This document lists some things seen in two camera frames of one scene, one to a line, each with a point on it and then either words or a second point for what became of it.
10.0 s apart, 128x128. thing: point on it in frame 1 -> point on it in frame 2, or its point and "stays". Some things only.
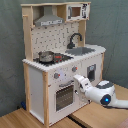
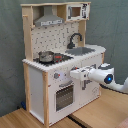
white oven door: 62,98 stays
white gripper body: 82,81 -> 80,73
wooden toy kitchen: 56,51 stays
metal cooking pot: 46,56 stays
